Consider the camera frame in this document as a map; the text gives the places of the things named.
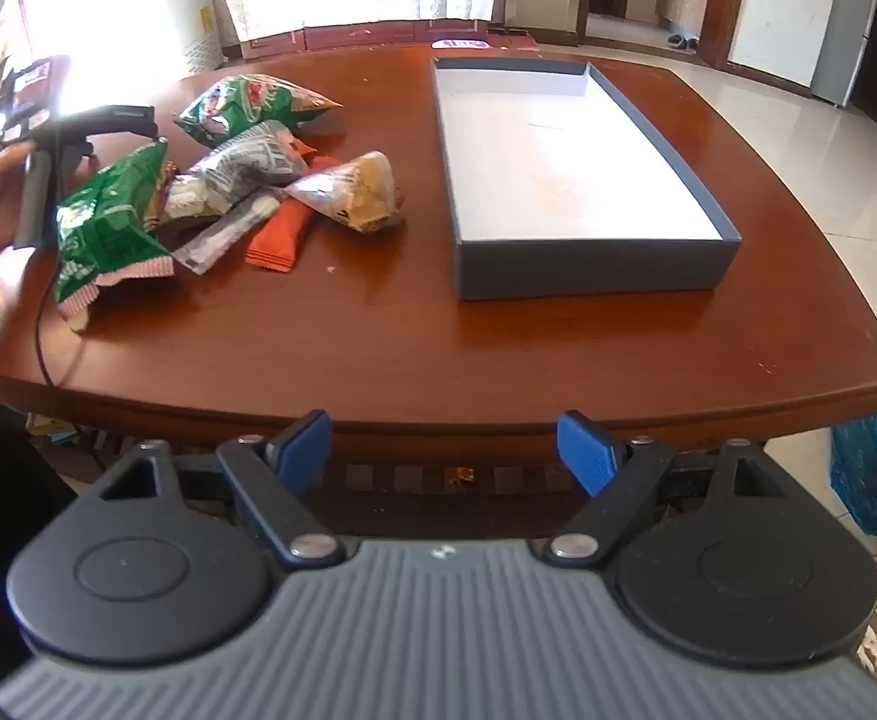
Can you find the wooden TV cabinet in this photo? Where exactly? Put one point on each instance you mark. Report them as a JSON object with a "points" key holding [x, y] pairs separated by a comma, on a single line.
{"points": [[348, 36]]}

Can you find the silver printed snack packet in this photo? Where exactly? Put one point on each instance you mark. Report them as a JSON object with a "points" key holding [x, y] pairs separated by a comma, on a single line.
{"points": [[250, 165]]}

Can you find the narrow silver packet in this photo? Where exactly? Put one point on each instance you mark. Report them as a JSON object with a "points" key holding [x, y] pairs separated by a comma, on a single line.
{"points": [[217, 240]]}

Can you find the green checked-edge snack bag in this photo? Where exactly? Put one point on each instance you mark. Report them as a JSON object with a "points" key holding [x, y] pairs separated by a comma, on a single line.
{"points": [[108, 232]]}

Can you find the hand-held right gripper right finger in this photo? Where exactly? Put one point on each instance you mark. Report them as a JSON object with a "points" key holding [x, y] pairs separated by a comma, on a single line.
{"points": [[588, 457]]}

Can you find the orange square snack packet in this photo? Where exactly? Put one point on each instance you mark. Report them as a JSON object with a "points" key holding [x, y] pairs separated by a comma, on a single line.
{"points": [[303, 145]]}

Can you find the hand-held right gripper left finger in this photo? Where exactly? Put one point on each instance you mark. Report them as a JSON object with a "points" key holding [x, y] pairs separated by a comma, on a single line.
{"points": [[307, 454]]}

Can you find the clear packet of yellow snacks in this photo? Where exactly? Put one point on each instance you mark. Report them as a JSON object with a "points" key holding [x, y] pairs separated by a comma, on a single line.
{"points": [[352, 191]]}

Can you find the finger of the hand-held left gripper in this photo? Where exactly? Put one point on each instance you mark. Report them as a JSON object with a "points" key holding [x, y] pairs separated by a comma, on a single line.
{"points": [[119, 120]]}

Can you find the white chest freezer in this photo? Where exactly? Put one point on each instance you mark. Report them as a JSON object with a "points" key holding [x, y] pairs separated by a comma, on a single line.
{"points": [[183, 7]]}

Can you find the orange stick packet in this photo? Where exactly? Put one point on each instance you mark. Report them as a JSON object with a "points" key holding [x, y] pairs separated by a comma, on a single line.
{"points": [[280, 236]]}

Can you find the grey cardboard box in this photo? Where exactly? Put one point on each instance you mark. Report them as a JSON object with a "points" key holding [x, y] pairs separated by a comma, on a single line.
{"points": [[596, 270]]}

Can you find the purple plastic floor item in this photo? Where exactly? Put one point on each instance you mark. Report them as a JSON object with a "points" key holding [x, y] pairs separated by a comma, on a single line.
{"points": [[459, 43]]}

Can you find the large green chip bag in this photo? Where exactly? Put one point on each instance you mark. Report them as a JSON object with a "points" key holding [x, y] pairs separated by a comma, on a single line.
{"points": [[250, 109]]}

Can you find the silver refrigerator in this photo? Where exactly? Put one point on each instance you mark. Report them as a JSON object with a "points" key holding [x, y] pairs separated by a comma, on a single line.
{"points": [[847, 30]]}

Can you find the small white packet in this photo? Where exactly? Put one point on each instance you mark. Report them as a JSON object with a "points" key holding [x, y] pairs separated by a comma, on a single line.
{"points": [[187, 199]]}

